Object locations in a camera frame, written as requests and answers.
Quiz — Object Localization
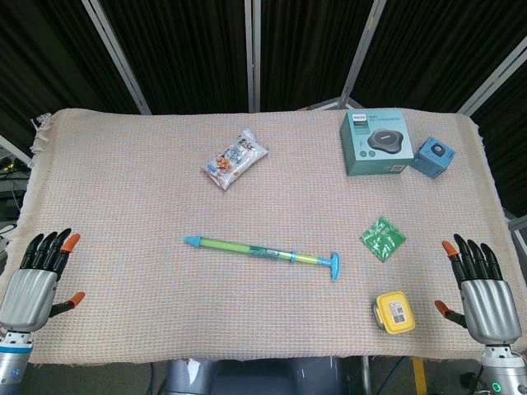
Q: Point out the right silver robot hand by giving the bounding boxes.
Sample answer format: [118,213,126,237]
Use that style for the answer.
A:
[434,233,523,346]

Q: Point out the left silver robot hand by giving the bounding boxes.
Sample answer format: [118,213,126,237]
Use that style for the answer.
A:
[0,228,86,332]

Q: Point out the yellow lid plastic container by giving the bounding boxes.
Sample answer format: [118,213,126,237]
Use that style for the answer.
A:
[371,290,417,335]

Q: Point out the yellow table leg strip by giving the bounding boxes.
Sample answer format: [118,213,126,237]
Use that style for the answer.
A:
[413,356,428,395]

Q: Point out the green foil packet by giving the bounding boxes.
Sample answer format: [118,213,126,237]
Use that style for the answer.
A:
[359,216,406,263]

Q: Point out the dark screen panel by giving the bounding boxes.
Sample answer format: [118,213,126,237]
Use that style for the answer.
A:
[259,0,376,112]
[0,0,143,156]
[349,0,527,114]
[471,77,527,219]
[97,0,253,115]

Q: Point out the small blue cube box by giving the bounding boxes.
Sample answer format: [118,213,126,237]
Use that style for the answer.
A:
[409,136,456,180]

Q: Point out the teal speaker product box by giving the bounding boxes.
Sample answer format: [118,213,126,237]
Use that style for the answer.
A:
[339,109,416,177]

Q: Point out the beige woven tablecloth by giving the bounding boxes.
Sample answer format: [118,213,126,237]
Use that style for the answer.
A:
[7,107,527,367]

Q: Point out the grey robot torso base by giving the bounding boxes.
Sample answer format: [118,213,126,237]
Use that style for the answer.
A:
[163,355,364,395]

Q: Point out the white snack bag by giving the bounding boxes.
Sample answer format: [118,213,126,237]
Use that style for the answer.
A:
[201,128,270,192]

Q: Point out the tangled black floor cables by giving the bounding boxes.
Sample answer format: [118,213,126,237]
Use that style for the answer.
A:
[0,156,30,239]

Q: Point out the white metal rack frame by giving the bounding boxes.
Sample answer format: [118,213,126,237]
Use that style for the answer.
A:
[0,133,35,168]

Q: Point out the white screen frame post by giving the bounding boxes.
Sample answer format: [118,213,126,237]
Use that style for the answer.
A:
[244,0,264,113]
[81,0,152,115]
[336,0,388,110]
[455,32,527,116]

